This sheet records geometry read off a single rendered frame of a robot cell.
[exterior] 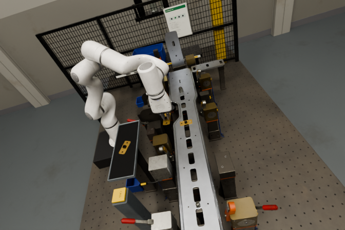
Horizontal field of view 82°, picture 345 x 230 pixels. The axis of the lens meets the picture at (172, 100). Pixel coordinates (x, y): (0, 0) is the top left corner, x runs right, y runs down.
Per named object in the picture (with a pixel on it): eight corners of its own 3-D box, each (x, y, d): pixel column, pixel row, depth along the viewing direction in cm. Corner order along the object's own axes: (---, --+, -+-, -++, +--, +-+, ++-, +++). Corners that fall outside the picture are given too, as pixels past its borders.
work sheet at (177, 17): (192, 34, 198) (186, 1, 178) (171, 40, 201) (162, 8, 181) (192, 33, 200) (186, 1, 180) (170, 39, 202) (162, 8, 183)
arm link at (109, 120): (100, 126, 155) (84, 104, 140) (116, 110, 166) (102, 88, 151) (110, 130, 149) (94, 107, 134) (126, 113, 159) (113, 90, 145)
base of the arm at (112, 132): (107, 149, 161) (96, 134, 149) (112, 131, 176) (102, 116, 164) (129, 145, 158) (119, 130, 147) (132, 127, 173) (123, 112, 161)
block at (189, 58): (200, 88, 204) (194, 57, 181) (193, 90, 205) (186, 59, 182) (199, 83, 210) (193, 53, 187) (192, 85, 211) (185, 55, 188)
